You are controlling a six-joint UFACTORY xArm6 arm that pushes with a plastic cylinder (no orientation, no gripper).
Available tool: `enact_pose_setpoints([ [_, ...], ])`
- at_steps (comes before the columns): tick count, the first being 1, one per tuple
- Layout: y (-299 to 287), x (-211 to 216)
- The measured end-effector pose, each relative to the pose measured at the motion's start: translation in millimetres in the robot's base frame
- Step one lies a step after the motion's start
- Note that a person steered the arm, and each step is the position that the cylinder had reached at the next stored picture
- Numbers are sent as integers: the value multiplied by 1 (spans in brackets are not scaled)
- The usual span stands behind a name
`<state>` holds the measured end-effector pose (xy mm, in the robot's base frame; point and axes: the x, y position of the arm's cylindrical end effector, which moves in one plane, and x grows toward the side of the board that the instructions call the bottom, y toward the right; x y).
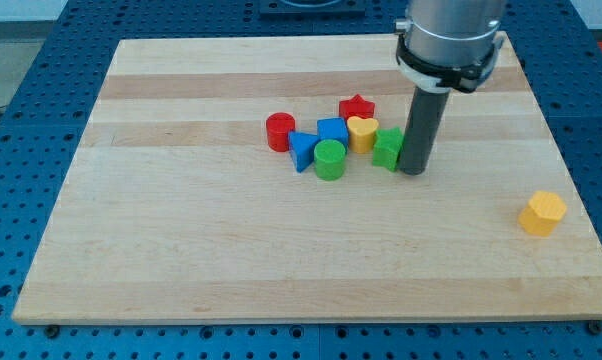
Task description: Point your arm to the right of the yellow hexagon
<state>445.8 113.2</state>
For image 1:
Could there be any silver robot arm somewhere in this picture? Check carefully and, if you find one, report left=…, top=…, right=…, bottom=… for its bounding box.
left=395, top=0, right=506, bottom=94

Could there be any yellow hexagon block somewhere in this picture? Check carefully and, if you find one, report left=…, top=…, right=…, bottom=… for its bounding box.
left=517, top=190, right=567, bottom=237

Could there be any blue triangle block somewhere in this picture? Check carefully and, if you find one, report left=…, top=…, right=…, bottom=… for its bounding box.
left=288, top=131, right=320, bottom=173

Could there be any green cylinder block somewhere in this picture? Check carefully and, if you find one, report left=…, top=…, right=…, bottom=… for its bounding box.
left=314, top=139, right=346, bottom=181

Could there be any red cylinder block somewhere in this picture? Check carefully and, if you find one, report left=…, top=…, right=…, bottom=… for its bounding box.
left=266, top=112, right=296, bottom=152

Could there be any blue cube block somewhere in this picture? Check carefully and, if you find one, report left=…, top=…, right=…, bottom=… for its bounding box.
left=317, top=117, right=349, bottom=148

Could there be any yellow heart block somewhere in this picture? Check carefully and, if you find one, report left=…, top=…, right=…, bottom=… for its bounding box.
left=347, top=116, right=379, bottom=154

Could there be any red star block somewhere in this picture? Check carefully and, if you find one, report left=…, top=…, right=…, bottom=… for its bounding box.
left=338, top=94, right=375, bottom=120

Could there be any green star block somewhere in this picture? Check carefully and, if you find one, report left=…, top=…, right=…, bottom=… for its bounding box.
left=372, top=127, right=403, bottom=172

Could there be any light wooden board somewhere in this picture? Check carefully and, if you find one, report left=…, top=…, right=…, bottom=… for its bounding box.
left=12, top=34, right=602, bottom=325

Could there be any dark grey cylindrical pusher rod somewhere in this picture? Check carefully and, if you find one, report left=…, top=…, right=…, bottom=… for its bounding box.
left=398, top=88, right=450, bottom=176

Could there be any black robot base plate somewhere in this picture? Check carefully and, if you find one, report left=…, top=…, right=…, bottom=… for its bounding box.
left=257, top=0, right=366, bottom=17

